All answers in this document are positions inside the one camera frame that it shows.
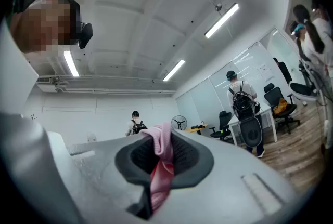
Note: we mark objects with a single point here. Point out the black coat rack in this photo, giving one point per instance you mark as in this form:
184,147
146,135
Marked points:
33,117

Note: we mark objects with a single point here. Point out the black oval shell device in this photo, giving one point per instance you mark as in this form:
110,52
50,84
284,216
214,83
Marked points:
250,132

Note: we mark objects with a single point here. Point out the white ceiling pipes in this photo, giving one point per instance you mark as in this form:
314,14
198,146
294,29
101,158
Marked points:
117,86

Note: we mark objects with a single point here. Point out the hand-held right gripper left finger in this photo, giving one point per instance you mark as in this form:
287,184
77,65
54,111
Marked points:
130,165

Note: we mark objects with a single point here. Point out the ceiling light bar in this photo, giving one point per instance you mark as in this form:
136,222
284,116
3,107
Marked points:
70,63
173,70
221,20

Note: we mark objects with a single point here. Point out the white rectangular table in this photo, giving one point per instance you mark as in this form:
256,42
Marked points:
268,113

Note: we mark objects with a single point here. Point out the white wall air conditioner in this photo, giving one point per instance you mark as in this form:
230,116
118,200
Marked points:
46,85

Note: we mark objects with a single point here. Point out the white paper notice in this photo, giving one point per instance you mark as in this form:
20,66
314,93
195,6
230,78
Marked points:
265,71

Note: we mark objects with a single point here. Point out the person's shirt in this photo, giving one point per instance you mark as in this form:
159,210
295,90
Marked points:
13,69

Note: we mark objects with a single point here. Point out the black office chair with headrest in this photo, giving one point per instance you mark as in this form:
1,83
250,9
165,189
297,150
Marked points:
277,95

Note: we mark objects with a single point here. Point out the pink clothes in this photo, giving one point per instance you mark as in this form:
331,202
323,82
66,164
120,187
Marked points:
164,147

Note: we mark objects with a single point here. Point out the black head-worn camera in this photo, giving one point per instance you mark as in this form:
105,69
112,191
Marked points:
86,34

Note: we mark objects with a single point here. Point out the round wooden table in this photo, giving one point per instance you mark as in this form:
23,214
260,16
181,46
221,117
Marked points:
200,126

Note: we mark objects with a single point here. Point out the black standing fan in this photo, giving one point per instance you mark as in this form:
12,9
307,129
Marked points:
179,122

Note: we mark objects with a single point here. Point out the yellow cloth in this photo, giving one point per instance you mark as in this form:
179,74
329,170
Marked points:
281,106

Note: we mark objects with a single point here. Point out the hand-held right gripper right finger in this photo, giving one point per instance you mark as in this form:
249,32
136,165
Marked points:
192,163

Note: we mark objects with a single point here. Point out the silver ceiling fixture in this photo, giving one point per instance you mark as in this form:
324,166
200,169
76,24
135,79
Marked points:
218,6

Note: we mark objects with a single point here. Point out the white water dispenser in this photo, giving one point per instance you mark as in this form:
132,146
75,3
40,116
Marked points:
91,137

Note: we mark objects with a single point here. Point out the person's head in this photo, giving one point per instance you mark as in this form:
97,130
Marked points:
44,28

